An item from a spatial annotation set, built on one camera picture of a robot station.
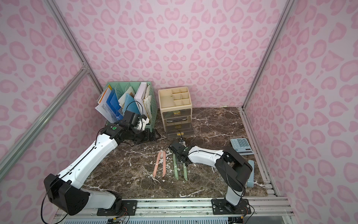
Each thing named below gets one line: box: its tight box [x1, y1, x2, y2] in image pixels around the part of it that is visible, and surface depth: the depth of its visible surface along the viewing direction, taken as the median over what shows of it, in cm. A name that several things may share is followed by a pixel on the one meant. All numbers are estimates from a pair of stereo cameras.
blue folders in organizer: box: [106, 89, 141, 121], surface depth 97 cm
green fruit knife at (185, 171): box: [182, 162, 188, 182], surface depth 86 cm
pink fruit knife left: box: [152, 151, 162, 178], surface depth 90 cm
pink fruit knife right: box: [162, 150, 166, 178], surface depth 90 cm
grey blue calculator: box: [230, 138, 255, 156], surface depth 98 cm
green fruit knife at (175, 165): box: [172, 153, 179, 181], surface depth 88 cm
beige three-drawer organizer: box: [158, 86, 195, 138], surface depth 95 cm
